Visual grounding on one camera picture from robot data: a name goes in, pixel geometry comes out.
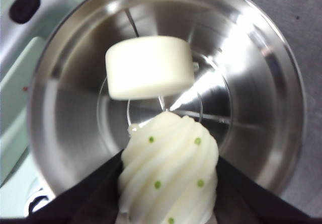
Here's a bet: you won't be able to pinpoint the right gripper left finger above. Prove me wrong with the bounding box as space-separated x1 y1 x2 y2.
25 150 124 224

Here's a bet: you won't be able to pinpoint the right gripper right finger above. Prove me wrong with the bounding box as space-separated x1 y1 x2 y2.
215 157 322 224

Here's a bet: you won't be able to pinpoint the ridged white bun green dots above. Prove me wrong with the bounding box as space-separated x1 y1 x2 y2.
117 111 219 224

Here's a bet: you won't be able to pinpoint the smooth white steamed bun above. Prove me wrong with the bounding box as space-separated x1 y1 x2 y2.
105 35 194 101

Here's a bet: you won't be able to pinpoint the silver control knob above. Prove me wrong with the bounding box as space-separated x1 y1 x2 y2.
25 181 55 214

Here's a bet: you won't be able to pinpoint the mint green breakfast machine base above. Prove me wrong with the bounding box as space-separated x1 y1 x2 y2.
0 130 51 224

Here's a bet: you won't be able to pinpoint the round steaming rack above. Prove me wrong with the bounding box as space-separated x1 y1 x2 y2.
97 7 227 154

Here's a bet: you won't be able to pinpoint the mint green griddle cover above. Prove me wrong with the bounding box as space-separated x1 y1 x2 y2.
0 0 84 134

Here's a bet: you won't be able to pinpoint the mint green handled pot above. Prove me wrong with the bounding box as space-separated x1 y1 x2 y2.
27 0 306 209

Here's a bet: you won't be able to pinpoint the silver griddle cover handle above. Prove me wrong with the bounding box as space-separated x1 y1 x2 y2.
0 0 73 66

